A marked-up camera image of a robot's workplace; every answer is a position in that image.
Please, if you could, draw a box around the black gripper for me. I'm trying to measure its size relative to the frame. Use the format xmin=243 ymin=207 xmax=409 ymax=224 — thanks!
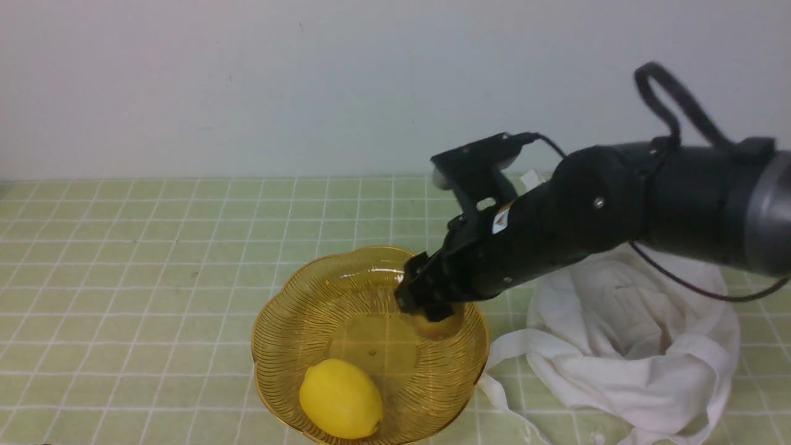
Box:
xmin=395 ymin=197 xmax=591 ymax=322

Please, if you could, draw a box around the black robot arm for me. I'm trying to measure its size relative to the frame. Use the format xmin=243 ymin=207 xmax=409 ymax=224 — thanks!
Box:
xmin=394 ymin=133 xmax=790 ymax=321

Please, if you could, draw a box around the amber transparent fruit bowl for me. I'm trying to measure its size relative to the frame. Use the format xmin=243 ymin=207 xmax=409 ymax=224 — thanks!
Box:
xmin=251 ymin=246 xmax=489 ymax=444

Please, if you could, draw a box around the white cloth bag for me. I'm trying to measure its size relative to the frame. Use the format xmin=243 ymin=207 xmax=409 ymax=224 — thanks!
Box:
xmin=486 ymin=245 xmax=741 ymax=444

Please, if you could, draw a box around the yellow lemon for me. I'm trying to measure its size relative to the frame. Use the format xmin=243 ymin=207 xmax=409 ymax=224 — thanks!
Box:
xmin=299 ymin=358 xmax=384 ymax=440

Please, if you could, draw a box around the green checkered tablecloth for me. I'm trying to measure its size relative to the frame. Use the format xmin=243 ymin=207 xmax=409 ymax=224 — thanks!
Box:
xmin=0 ymin=176 xmax=791 ymax=445

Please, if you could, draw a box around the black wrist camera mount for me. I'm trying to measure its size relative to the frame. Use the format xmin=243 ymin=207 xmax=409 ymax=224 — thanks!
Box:
xmin=431 ymin=132 xmax=536 ymax=223

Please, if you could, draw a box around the black cable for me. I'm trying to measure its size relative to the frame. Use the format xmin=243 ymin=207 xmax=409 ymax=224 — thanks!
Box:
xmin=525 ymin=62 xmax=791 ymax=303

